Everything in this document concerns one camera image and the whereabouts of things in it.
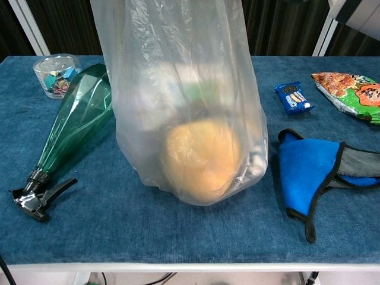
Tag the blue grey cleaning cloth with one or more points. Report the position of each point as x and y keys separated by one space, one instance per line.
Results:
x=308 y=169

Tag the translucent plastic shopping bag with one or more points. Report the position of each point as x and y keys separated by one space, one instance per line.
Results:
x=190 y=104

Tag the dark pleated partition panel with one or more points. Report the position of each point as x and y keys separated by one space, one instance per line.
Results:
x=356 y=44
x=282 y=26
x=71 y=26
x=12 y=29

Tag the green orange snack bag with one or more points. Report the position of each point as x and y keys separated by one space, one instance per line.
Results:
x=353 y=95

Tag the blue cookie pack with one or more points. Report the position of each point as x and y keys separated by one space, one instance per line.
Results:
x=294 y=98

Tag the blue fabric table cover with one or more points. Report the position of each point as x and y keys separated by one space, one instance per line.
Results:
x=89 y=231

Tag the clear jar of colourful clips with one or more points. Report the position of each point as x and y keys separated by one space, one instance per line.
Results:
x=56 y=78

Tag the white partition frame post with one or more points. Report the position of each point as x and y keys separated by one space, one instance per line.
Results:
x=29 y=26
x=326 y=32

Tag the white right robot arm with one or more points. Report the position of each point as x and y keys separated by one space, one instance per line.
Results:
x=362 y=17

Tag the green spray bottle black trigger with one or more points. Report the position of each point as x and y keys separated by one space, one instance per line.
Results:
x=80 y=110

